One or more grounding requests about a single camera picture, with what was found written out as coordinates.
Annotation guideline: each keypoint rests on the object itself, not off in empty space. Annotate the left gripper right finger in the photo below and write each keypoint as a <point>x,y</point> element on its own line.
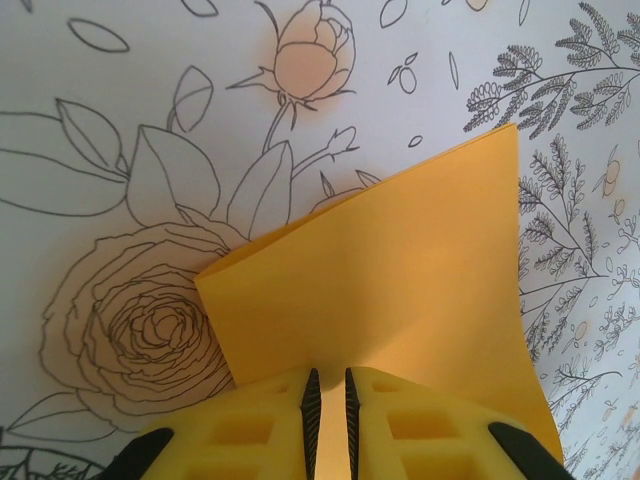
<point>425,440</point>

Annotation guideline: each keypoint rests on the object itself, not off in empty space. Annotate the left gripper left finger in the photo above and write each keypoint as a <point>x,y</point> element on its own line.
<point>240,440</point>

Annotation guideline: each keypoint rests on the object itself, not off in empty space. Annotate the orange cloth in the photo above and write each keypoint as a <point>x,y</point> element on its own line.
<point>400,275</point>

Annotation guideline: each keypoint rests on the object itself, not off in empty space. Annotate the floral patterned table cover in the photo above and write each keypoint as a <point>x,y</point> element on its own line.
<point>100,75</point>

